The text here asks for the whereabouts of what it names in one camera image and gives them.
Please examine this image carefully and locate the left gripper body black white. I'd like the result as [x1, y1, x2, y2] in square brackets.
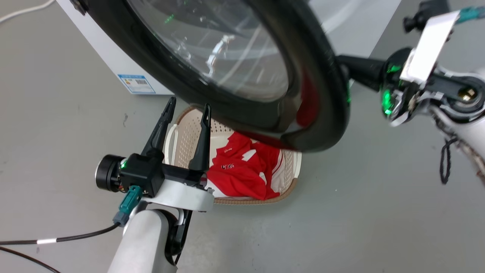
[95, 153, 215, 213]

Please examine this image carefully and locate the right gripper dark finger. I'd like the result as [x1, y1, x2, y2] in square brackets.
[335, 55, 387, 92]

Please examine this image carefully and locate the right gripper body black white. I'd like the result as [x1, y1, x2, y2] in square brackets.
[380, 0, 485, 128]

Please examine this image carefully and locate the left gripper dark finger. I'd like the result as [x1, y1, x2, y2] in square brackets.
[141, 96, 177, 160]
[188, 103, 212, 173]

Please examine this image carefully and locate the black round glass washer door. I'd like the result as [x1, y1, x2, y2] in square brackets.
[70, 0, 351, 153]

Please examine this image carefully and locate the white washing machine body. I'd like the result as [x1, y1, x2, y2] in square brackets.
[56, 0, 402, 96]

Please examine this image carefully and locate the beige perforated laundry basket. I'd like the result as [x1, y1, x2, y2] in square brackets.
[163, 106, 303, 206]

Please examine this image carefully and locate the red white garment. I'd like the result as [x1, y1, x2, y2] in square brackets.
[206, 131, 284, 201]

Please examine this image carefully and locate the blue white energy label sticker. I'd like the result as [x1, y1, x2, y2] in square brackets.
[117, 74, 157, 95]

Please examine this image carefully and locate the teal cable connector plug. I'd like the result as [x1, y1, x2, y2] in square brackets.
[113, 185, 144, 228]
[456, 6, 485, 25]

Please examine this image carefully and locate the black cable with white band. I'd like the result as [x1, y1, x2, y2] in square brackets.
[0, 223, 121, 246]

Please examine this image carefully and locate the black braided cable loop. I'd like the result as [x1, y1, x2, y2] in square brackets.
[439, 136, 460, 185]

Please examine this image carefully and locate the thin black cable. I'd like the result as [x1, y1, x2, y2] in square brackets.
[0, 246, 62, 273]

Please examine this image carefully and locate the white power cable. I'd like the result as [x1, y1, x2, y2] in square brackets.
[0, 0, 56, 24]

